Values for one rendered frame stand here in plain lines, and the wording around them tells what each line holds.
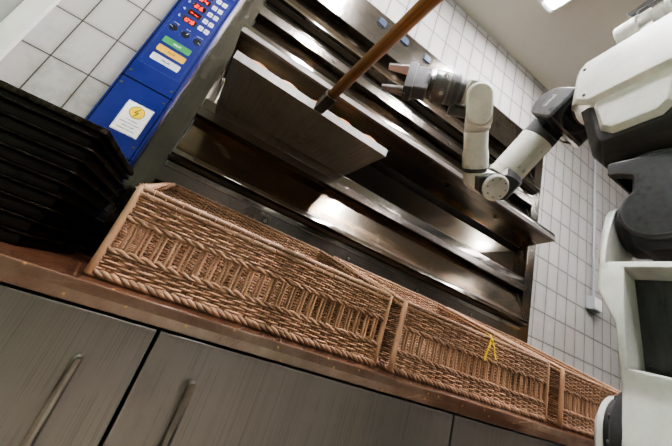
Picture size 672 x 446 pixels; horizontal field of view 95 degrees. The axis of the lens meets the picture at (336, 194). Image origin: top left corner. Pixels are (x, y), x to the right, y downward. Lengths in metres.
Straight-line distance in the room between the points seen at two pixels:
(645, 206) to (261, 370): 0.70
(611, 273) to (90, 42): 1.42
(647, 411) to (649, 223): 0.28
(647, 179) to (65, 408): 0.94
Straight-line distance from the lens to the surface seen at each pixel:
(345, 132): 1.01
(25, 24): 1.32
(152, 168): 1.12
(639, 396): 0.67
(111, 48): 1.28
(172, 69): 1.22
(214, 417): 0.58
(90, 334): 0.55
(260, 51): 1.22
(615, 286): 0.70
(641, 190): 0.76
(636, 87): 0.86
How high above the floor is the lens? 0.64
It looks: 21 degrees up
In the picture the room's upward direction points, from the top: 20 degrees clockwise
